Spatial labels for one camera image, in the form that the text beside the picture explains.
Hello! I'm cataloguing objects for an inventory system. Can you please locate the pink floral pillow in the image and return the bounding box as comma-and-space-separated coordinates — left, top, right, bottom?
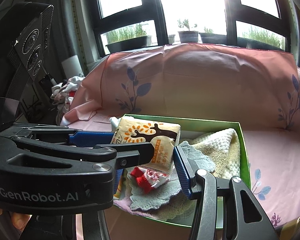
62, 43, 300, 133

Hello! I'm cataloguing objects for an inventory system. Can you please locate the black long planter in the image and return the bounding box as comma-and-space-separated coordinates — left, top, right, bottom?
106, 36, 152, 53

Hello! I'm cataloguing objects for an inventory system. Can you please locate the black round flower pot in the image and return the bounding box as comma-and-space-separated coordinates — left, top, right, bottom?
178, 31, 199, 43

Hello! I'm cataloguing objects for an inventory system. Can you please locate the black gold tea tin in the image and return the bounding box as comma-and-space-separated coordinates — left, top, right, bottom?
279, 217, 300, 240

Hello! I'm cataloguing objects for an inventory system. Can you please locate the pink printed bedsheet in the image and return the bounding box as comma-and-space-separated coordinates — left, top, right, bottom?
59, 119, 300, 240

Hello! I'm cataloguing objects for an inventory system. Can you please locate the light blue plush toy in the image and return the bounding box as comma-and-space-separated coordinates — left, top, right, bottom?
109, 116, 121, 132

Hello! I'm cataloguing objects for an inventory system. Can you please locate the person's left hand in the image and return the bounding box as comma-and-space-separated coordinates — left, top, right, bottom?
0, 209, 31, 231

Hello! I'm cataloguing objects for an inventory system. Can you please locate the green cardboard box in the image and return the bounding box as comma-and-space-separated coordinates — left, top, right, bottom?
110, 114, 250, 227

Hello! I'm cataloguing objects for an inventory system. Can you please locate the white paper roll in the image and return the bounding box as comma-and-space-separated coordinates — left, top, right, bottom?
62, 55, 84, 79

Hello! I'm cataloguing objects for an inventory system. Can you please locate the red white knitted sock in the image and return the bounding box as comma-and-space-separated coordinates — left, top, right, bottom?
130, 166, 170, 193

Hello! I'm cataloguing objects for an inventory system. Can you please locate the black window frame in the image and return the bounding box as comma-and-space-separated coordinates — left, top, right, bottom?
88, 0, 293, 55

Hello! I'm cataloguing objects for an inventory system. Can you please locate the cream yellow waffle towel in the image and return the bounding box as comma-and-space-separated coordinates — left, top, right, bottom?
152, 128, 240, 221

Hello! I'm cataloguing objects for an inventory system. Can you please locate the grey green fluffy cloth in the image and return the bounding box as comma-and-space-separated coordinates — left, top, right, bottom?
127, 140, 216, 211

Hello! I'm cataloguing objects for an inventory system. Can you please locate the blue Tempo tissue pack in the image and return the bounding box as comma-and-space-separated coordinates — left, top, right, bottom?
113, 175, 123, 199

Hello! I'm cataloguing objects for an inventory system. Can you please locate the small tree print tissue pack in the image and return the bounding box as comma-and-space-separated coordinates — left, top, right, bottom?
111, 116, 181, 174

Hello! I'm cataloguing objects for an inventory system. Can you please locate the pile of white clothes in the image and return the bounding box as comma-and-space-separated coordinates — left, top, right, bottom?
50, 76, 85, 125

